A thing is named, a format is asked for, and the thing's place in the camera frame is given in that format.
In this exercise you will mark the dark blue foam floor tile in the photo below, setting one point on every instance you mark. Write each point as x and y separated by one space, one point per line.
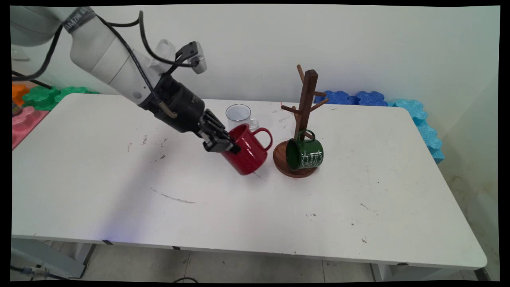
370 98
336 97

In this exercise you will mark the light blue foam floor tile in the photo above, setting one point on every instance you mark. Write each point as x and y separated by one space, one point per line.
430 135
437 155
410 108

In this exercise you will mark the grey table leg frame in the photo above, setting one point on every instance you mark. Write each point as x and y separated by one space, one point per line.
51 255

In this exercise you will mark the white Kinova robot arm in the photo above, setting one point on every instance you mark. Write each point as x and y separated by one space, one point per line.
103 52

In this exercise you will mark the green enamel mug white print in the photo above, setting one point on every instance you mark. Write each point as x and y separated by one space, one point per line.
308 157

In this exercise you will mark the orange foam floor tile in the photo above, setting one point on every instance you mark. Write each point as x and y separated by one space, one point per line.
19 92

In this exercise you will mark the red ceramic mug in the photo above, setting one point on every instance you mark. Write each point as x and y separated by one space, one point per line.
247 159

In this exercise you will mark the white wall outlet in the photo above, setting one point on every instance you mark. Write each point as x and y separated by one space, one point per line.
20 55

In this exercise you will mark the dark wooden mug tree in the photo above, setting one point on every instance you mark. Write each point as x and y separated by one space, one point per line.
307 95

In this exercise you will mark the white table leg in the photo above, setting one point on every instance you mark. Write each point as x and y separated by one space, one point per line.
382 273

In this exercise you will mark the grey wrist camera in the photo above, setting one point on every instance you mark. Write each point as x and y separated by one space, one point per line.
198 57

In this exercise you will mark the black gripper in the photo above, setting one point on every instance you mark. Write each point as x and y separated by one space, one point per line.
179 107

